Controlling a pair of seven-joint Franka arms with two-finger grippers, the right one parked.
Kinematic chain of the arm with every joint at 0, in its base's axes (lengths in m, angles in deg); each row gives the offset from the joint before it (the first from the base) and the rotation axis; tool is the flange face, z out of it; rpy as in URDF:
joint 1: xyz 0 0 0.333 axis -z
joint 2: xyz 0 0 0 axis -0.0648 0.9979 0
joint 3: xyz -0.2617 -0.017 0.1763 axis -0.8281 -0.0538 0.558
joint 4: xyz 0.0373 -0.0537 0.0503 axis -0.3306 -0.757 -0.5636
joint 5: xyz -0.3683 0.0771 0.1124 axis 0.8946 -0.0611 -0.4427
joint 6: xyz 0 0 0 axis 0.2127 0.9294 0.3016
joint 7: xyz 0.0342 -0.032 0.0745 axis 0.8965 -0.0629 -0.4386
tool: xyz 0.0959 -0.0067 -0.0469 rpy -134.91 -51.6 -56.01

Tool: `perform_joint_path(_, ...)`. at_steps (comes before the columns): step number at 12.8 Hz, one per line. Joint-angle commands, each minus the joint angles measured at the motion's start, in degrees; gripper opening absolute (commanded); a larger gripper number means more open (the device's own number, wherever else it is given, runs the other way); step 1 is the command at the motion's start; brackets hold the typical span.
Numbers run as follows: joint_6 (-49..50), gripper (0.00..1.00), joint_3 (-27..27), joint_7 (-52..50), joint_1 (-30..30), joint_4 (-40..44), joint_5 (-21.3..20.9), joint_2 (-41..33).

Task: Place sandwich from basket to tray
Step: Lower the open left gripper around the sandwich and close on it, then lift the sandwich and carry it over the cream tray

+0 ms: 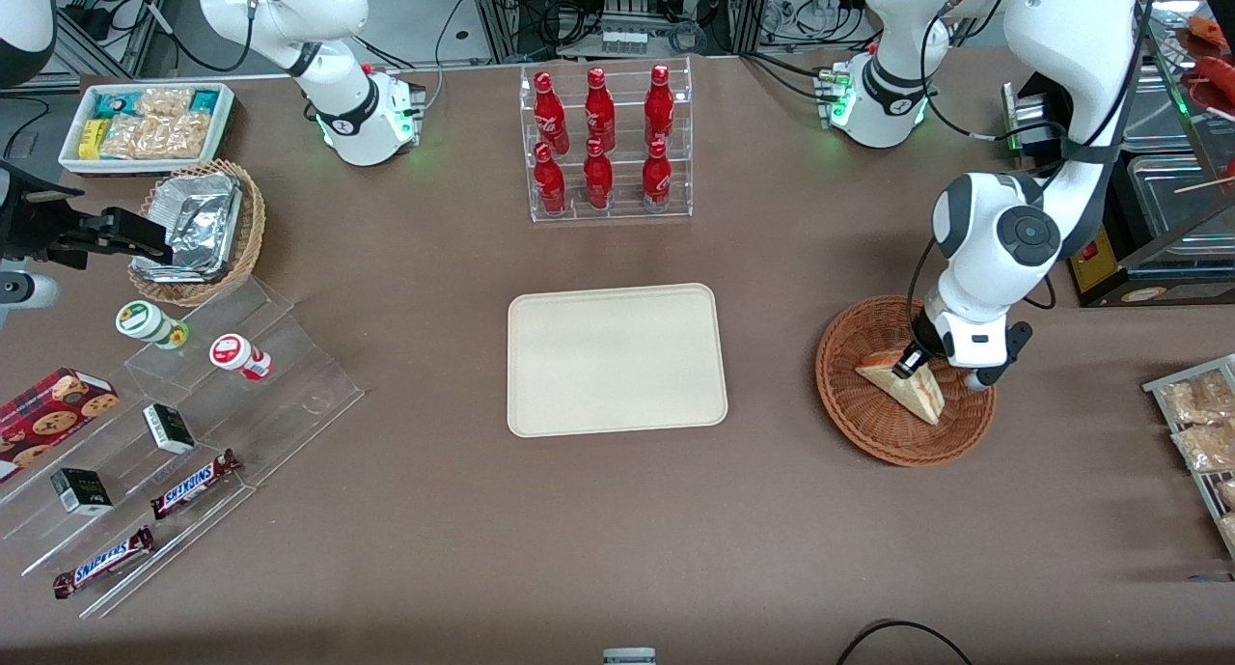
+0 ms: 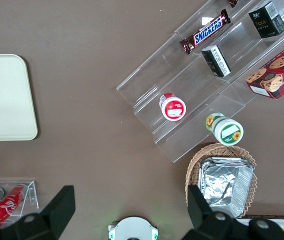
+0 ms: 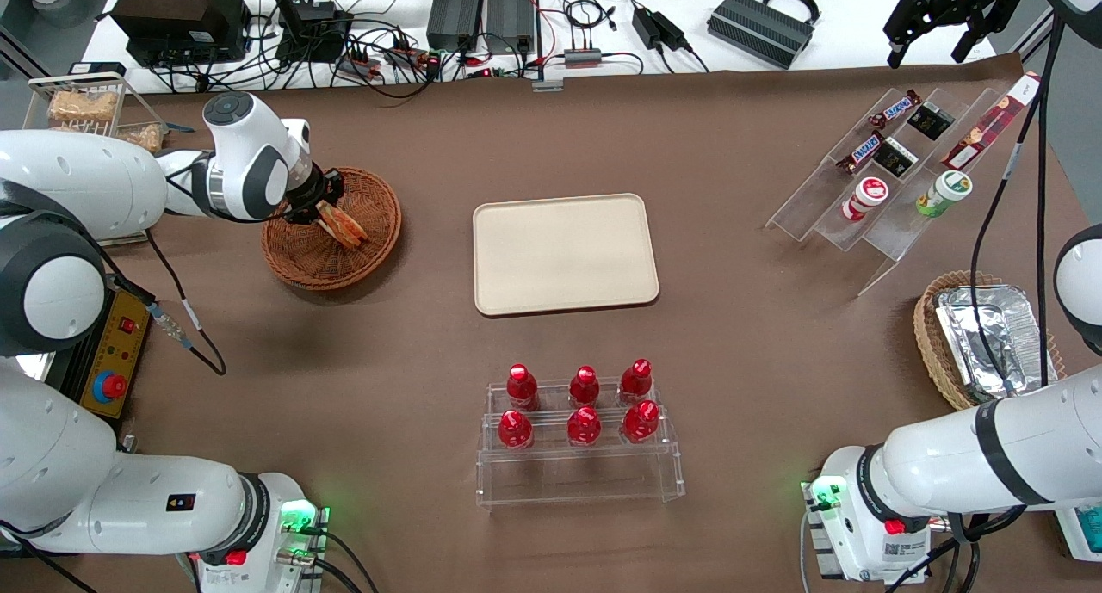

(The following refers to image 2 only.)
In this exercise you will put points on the beige plastic tray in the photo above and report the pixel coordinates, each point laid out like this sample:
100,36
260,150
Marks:
4,100

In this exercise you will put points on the small black carton box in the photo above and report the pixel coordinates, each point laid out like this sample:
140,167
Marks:
216,62
266,22

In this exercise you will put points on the clear acrylic bottle rack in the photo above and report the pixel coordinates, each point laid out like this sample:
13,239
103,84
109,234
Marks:
32,195

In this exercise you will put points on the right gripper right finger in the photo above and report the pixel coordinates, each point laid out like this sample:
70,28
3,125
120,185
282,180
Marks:
201,217

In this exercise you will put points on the stack of foil trays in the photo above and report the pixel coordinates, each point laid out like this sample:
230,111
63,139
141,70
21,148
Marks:
221,185

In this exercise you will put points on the red tartan cookie box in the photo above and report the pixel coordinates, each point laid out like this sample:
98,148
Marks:
279,72

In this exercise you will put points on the Snickers chocolate bar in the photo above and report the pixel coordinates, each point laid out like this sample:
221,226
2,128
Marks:
206,32
232,3

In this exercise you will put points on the green lidded yoghurt cup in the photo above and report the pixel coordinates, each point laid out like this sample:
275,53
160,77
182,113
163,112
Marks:
227,131

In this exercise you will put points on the light tan wicker basket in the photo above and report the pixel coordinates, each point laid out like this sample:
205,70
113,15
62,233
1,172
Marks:
194,162

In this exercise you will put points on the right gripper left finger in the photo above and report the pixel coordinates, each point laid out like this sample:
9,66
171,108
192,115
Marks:
57,212

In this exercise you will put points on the red lidded yoghurt cup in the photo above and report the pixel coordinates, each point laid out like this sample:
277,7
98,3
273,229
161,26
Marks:
174,110

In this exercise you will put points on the clear acrylic stepped shelf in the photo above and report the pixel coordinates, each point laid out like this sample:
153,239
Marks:
171,75

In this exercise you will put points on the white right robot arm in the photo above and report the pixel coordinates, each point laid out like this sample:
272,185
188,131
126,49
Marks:
131,227

